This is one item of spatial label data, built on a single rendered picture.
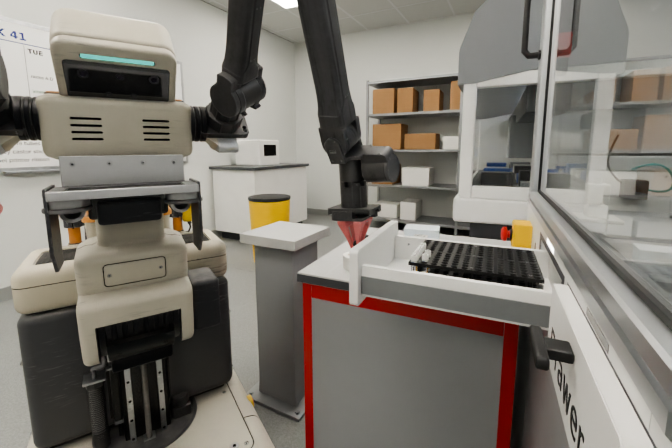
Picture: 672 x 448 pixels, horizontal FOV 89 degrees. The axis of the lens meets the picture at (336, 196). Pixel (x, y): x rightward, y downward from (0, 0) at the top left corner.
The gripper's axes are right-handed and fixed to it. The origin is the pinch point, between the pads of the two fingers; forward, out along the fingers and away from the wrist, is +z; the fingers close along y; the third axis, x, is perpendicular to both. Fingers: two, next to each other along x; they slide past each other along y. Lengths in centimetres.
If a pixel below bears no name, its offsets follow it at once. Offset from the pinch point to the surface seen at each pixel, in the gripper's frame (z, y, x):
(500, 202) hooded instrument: 3, 28, 83
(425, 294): 4.8, 16.7, -9.7
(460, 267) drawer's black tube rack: 1.0, 22.0, -4.7
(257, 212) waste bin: 28, -176, 182
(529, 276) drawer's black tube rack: 1.7, 32.9, -4.5
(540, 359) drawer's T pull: 0.5, 32.1, -31.6
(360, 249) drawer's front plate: -2.7, 5.0, -10.1
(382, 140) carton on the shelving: -36, -116, 381
